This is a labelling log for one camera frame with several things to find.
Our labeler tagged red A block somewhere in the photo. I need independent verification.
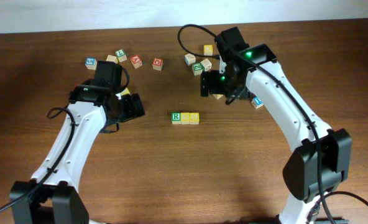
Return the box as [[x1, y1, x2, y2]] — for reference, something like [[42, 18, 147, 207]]
[[130, 55, 142, 68]]

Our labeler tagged green R block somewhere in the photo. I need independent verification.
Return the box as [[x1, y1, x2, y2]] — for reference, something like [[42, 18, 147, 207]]
[[171, 112, 181, 124]]

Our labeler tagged yellow block cluster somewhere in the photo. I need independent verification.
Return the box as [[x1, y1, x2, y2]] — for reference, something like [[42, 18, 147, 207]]
[[180, 112, 190, 124], [120, 88, 130, 96]]

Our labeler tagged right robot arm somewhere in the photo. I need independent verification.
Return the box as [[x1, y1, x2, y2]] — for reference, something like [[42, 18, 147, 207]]
[[201, 27, 352, 223]]

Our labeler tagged red Q block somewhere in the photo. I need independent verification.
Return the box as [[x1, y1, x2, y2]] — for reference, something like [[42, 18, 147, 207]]
[[152, 58, 163, 71]]

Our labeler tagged wooden block blue side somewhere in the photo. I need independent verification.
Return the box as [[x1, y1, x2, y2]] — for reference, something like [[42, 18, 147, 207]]
[[185, 54, 196, 66]]

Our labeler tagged blue L block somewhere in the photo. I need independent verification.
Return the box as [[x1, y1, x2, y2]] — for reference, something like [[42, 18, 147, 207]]
[[251, 96, 264, 109]]

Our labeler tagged yellow block top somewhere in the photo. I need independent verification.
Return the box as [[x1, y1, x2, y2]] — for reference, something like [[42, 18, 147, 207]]
[[203, 45, 213, 56]]

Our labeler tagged green L block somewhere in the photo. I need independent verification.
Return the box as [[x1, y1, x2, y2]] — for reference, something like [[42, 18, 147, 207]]
[[115, 49, 127, 62]]

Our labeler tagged plain wooden block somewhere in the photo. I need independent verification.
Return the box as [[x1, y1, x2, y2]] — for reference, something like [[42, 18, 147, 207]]
[[106, 55, 119, 63], [200, 58, 212, 72]]

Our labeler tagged blue 5 block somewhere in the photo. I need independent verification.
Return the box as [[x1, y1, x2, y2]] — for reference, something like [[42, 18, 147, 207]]
[[85, 57, 97, 70]]

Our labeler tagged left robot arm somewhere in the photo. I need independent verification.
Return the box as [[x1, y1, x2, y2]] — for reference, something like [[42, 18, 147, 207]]
[[9, 61, 145, 224]]

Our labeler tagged green Z block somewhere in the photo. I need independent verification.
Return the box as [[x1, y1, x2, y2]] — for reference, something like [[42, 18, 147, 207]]
[[192, 63, 203, 76]]

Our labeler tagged plain wooden block centre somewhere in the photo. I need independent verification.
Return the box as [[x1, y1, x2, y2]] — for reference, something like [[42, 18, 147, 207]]
[[200, 58, 212, 72]]

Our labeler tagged plain wooden block left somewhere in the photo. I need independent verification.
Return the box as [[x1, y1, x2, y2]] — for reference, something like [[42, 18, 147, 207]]
[[106, 55, 119, 63]]

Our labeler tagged left black cable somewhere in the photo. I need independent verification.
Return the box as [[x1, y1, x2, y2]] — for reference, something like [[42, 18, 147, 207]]
[[0, 67, 131, 222]]

